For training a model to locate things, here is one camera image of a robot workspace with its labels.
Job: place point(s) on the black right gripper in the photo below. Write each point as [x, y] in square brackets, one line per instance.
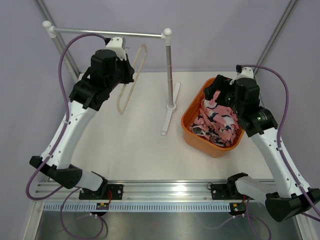
[221, 83]

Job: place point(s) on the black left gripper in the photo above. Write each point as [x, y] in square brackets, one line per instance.
[128, 69]

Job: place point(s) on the pink shark print shorts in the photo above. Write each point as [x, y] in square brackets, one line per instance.
[215, 123]

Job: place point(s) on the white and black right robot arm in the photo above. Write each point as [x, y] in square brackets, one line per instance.
[291, 195]

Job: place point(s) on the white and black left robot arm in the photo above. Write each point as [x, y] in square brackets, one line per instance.
[108, 68]

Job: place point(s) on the orange plastic basket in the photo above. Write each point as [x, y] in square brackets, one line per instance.
[196, 141]

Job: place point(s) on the metal clothes rack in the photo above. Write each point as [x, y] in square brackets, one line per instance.
[173, 88]

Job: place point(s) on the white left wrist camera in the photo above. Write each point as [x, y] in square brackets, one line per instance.
[117, 45]

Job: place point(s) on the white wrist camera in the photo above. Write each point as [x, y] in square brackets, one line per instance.
[244, 72]
[117, 45]

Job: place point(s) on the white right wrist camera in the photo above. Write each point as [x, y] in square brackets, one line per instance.
[244, 72]

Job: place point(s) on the aluminium mounting rail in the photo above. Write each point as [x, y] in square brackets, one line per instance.
[144, 191]

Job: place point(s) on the white slotted cable duct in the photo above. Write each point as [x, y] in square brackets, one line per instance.
[151, 207]

